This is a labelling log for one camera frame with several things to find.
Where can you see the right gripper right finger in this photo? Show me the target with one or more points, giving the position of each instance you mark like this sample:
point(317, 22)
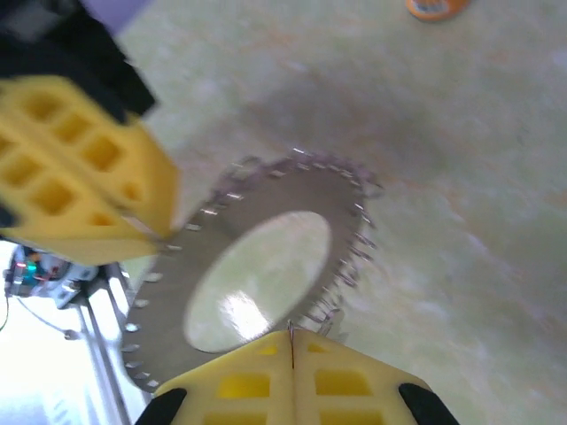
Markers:
point(345, 389)

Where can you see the wide aluminium base rail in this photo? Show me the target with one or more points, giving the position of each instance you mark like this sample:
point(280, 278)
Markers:
point(111, 336)

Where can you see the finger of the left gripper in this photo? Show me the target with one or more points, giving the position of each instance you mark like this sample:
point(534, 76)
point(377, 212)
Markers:
point(133, 146)
point(80, 234)

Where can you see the orange-capped pill bottle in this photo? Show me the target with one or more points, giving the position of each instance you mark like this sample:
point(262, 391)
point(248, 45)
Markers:
point(436, 9)

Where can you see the green circuit board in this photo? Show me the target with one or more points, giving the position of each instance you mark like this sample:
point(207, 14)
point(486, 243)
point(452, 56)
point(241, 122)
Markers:
point(31, 270)

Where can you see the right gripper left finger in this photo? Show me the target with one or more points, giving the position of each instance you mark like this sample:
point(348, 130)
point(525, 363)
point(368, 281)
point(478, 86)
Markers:
point(248, 389)

